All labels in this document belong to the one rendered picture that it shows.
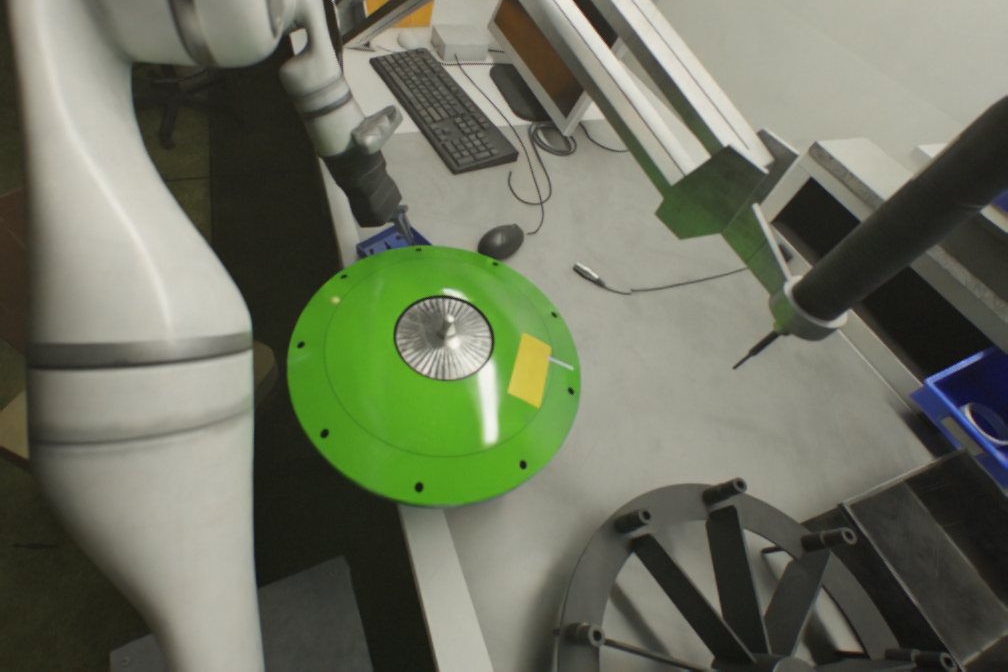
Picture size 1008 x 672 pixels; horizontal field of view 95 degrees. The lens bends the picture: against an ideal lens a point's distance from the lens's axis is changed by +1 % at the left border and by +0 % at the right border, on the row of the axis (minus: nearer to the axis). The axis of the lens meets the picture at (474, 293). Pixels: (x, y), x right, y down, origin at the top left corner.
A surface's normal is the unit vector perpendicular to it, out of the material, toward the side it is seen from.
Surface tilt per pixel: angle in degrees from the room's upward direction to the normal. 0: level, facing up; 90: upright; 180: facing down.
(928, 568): 0
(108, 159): 48
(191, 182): 0
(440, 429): 14
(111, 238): 28
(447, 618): 0
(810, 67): 90
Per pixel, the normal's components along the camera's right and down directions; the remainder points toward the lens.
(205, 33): 0.12, 0.93
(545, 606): 0.17, -0.61
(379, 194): 0.89, -0.02
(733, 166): -0.79, 0.40
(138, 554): 0.27, 0.10
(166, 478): 0.66, 0.01
